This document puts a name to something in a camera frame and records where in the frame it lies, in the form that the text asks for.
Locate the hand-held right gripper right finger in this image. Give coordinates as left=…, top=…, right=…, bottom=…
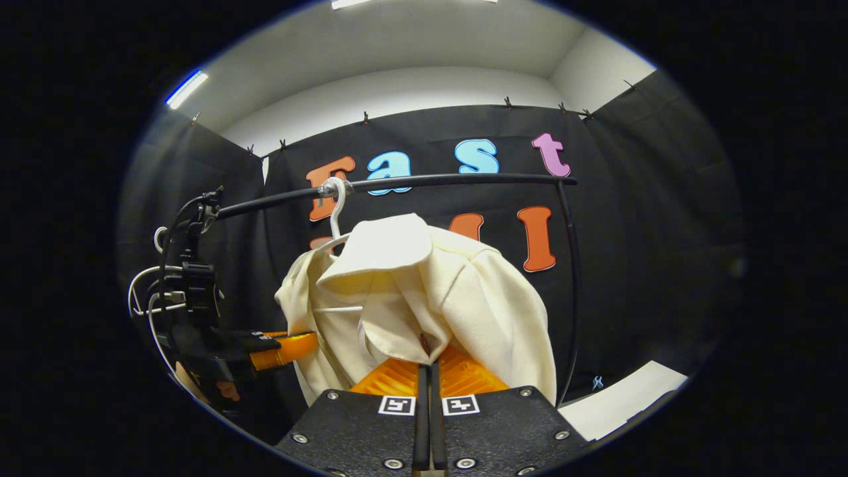
left=431, top=344, right=589, bottom=476

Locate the white cabinet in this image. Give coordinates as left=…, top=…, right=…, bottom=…
left=558, top=360, right=690, bottom=442

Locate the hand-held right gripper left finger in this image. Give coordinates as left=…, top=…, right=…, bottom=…
left=275, top=344, right=431, bottom=474

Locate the empty white plastic hanger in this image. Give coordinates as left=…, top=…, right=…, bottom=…
left=128, top=227, right=187, bottom=317

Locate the black backdrop cloth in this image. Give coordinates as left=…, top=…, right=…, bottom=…
left=116, top=70, right=746, bottom=445

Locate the white plastic shirt hanger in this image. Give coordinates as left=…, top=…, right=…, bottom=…
left=311, top=177, right=365, bottom=315

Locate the black clothes rack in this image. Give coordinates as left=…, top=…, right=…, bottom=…
left=215, top=173, right=580, bottom=408

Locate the cream button shirt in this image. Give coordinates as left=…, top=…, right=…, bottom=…
left=275, top=213, right=557, bottom=406

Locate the ceiling light panel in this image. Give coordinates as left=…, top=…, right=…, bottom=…
left=331, top=0, right=498, bottom=10
left=166, top=71, right=208, bottom=110

